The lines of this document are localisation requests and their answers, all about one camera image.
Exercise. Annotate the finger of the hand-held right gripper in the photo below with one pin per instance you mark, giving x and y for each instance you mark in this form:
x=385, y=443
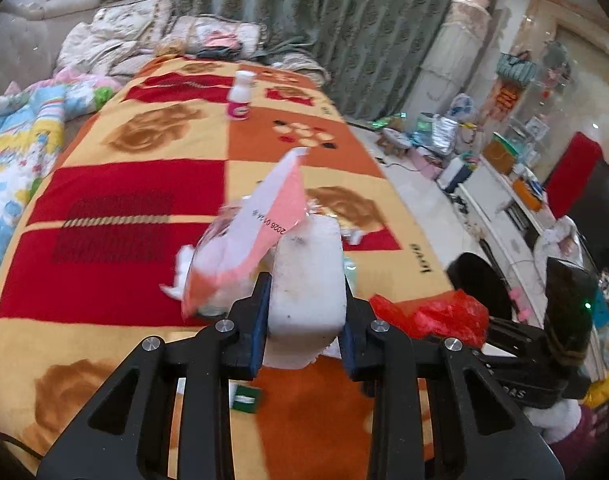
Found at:
x=509, y=335

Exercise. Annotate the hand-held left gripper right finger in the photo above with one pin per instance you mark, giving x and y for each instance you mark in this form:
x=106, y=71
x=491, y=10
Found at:
x=348, y=347

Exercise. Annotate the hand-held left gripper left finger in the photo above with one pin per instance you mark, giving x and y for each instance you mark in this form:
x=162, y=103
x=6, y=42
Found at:
x=260, y=332

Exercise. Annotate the black trash bin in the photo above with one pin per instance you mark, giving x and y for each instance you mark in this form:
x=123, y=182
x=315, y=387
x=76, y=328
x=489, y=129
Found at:
x=477, y=280

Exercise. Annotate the white foam block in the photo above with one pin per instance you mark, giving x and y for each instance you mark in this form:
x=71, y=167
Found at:
x=307, y=285

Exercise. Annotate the green cardboard box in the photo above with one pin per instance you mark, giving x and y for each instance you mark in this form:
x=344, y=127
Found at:
x=245, y=399

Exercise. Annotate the red plastic bag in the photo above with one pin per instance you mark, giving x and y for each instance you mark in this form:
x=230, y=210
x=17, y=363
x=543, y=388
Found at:
x=434, y=317

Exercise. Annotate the pink and white plastic wrapper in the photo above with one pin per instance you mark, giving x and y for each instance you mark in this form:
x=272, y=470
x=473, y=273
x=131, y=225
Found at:
x=279, y=200

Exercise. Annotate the black television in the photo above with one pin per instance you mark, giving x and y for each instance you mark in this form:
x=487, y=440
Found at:
x=597, y=215

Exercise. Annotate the crumpled white tissue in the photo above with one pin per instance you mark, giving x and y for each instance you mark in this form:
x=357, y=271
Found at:
x=180, y=270

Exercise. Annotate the crumpled white wrapper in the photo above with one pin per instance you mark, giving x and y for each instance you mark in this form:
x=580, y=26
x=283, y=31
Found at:
x=353, y=235

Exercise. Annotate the white television cabinet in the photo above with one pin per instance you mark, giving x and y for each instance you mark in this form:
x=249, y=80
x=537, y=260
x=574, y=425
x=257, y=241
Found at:
x=504, y=215

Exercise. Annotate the red cloth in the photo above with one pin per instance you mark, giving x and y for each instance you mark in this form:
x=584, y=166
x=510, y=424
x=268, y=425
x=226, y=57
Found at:
x=574, y=170

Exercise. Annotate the red and orange patterned blanket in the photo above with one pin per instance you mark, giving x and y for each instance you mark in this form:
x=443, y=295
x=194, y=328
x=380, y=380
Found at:
x=134, y=270

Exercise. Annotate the orange box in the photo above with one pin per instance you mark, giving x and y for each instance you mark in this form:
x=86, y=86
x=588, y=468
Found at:
x=499, y=154

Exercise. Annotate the silver foil bag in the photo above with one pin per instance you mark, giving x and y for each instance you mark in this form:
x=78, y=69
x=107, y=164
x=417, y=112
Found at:
x=444, y=132

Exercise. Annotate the small wooden stool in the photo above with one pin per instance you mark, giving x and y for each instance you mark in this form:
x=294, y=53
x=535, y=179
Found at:
x=395, y=138

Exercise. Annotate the white bottle with pink label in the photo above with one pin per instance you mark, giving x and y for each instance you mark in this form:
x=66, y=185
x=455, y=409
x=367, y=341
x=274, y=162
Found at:
x=239, y=97

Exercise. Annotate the beige cloth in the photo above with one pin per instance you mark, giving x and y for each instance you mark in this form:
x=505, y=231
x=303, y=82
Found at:
x=302, y=65

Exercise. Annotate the lace covered standing air conditioner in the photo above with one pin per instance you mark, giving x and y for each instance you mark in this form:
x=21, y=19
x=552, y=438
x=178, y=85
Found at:
x=457, y=55

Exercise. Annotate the floral pillow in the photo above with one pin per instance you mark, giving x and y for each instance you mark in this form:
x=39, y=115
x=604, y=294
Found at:
x=219, y=35
x=132, y=25

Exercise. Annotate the colourful cartoon quilt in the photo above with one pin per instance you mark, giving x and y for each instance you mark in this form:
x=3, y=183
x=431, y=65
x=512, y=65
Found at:
x=19, y=150

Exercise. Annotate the green patterned curtain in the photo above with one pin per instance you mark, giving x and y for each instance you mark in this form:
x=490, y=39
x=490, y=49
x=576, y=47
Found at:
x=359, y=35

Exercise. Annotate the folded white quilt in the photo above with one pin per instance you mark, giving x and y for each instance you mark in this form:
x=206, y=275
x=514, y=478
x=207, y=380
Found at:
x=99, y=52

